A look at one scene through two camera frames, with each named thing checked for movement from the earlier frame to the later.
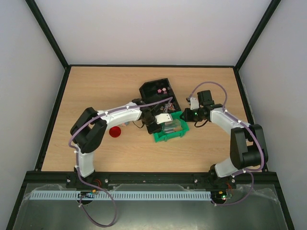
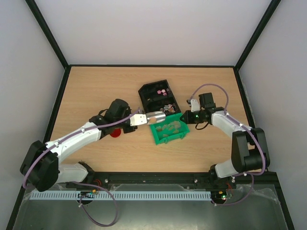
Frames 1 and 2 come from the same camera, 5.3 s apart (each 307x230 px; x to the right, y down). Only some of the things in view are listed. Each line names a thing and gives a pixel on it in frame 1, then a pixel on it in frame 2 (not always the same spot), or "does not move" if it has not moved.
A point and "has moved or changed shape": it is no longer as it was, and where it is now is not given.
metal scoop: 171,126 has moved or changed shape
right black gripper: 185,115 does not move
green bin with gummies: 163,136 does not move
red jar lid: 114,132 does not move
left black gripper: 152,131 to 130,130
